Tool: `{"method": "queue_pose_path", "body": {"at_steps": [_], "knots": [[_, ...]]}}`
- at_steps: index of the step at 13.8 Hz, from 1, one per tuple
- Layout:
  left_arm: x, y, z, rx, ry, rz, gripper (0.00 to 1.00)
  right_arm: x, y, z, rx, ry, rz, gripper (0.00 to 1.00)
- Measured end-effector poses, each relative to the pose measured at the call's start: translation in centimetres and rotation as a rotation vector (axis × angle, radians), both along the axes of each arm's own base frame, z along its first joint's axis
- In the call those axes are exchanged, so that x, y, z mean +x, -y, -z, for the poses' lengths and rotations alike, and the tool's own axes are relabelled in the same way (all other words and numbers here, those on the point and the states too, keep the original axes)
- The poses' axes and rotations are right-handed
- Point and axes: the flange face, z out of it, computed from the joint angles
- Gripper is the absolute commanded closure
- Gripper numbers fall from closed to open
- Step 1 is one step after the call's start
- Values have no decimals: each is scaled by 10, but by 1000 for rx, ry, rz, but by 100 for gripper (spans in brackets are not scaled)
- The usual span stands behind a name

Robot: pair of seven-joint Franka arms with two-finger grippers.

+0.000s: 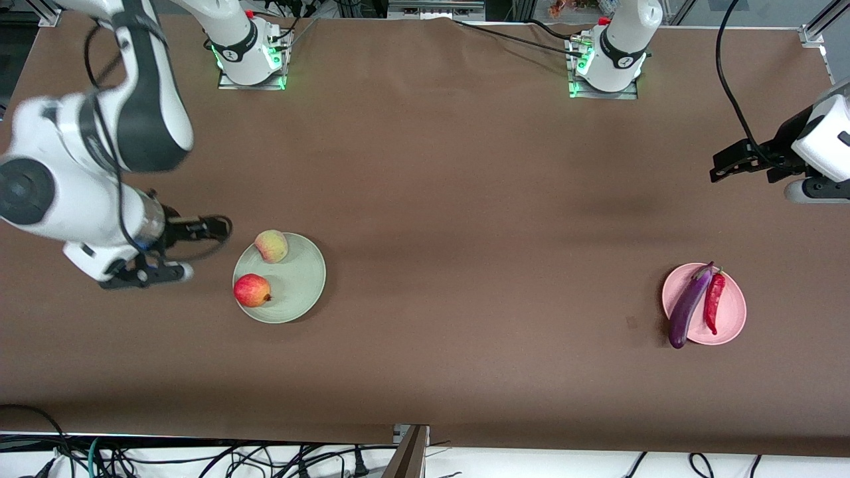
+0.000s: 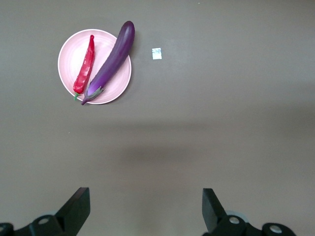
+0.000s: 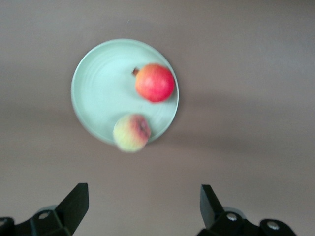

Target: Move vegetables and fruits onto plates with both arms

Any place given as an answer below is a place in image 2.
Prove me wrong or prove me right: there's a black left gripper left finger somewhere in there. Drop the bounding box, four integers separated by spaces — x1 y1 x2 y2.
0 187 91 236

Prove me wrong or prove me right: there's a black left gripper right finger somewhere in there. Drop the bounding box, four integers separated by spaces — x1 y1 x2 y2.
202 188 295 236

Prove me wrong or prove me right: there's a long purple eggplant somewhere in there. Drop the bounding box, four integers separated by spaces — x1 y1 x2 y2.
81 20 136 106

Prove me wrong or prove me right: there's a pink plate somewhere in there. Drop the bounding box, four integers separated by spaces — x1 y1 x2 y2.
57 29 132 105

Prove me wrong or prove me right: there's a red chili pepper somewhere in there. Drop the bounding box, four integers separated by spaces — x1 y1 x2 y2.
72 34 95 102

